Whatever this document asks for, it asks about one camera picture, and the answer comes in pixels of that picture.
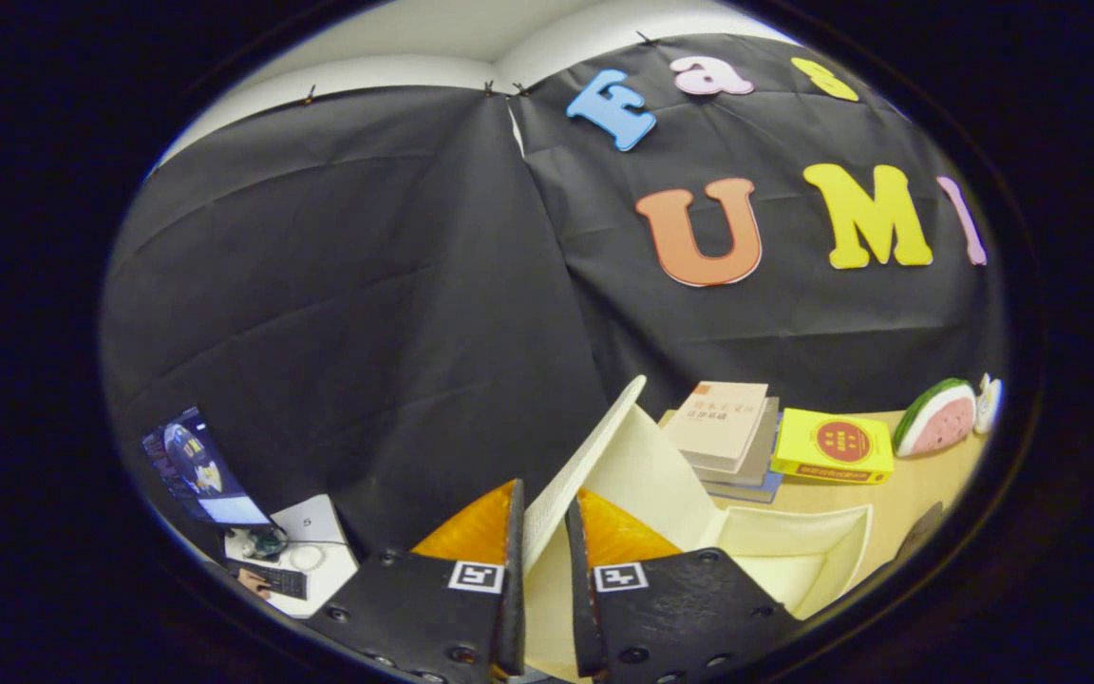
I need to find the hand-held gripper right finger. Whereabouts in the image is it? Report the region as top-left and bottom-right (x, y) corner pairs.
(564, 487), (800, 684)

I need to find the computer monitor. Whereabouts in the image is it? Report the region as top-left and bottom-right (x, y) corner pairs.
(141, 407), (274, 529)

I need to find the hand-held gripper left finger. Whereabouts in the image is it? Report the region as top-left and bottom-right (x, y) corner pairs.
(305, 478), (527, 684)

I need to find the black keyboard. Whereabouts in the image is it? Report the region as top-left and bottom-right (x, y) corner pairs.
(224, 559), (309, 601)

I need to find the white plush toy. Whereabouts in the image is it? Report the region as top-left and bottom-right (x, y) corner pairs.
(974, 372), (1004, 436)

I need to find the watermelon slice plush toy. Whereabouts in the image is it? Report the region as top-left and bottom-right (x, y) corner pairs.
(894, 378), (978, 459)

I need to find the grey book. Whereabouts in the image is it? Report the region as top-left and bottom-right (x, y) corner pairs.
(680, 397), (782, 487)

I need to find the yellow book with red circle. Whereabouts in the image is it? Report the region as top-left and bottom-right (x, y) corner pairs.
(771, 408), (895, 485)

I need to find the beige storage box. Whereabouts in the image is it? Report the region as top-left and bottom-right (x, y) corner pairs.
(520, 375), (876, 680)

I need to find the blue book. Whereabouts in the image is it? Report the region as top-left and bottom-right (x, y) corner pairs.
(699, 470), (783, 504)

